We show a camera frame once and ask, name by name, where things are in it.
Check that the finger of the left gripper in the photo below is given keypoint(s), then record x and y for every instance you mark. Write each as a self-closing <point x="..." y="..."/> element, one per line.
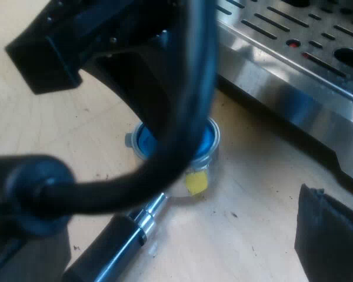
<point x="153" y="88"/>

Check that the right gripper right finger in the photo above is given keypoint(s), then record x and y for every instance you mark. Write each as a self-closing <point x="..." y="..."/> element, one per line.
<point x="332" y="235"/>

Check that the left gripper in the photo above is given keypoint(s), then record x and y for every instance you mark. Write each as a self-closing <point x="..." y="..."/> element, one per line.
<point x="76" y="32"/>

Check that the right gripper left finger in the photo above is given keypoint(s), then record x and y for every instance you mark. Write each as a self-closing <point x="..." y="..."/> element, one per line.
<point x="23" y="261"/>

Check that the blue tamper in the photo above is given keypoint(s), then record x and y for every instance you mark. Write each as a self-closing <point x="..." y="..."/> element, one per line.
<point x="146" y="144"/>

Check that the steel espresso machine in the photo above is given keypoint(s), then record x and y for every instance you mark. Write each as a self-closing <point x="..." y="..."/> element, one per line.
<point x="282" y="82"/>

